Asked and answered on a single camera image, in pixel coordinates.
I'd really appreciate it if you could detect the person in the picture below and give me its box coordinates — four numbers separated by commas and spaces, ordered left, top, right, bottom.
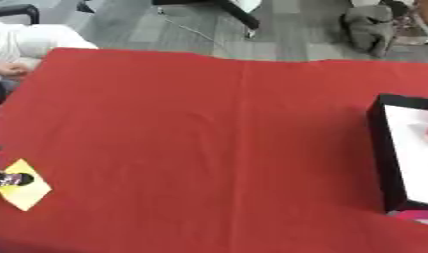
0, 19, 100, 77

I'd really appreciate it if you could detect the pink and white object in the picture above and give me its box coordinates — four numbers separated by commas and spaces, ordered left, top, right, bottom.
386, 209, 428, 227

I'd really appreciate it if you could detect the black chair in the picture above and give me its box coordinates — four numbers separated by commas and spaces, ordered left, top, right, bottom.
0, 3, 41, 26

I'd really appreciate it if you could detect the yellow square block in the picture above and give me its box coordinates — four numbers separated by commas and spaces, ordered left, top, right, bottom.
0, 158, 54, 211

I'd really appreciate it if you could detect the black box with white inside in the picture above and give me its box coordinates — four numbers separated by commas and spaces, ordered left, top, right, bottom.
366, 93, 428, 213

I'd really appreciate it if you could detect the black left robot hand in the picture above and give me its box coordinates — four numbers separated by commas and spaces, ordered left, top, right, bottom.
0, 141, 36, 190

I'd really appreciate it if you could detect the person's hand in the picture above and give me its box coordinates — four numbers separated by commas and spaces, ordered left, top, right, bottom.
0, 62, 33, 77

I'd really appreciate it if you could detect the grey bag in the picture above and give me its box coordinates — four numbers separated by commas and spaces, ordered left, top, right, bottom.
339, 4, 397, 59

